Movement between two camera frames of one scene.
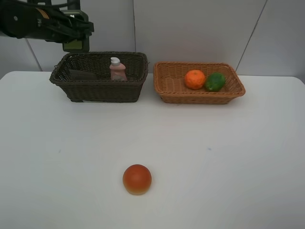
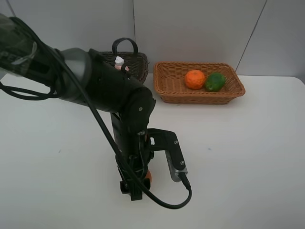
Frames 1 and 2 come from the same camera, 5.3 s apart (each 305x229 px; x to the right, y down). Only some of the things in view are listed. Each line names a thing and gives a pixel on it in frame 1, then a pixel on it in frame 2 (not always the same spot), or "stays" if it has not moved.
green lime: x=215 y=81 stays
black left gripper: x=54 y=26 → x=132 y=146
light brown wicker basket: x=169 y=84 stays
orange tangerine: x=194 y=79 stays
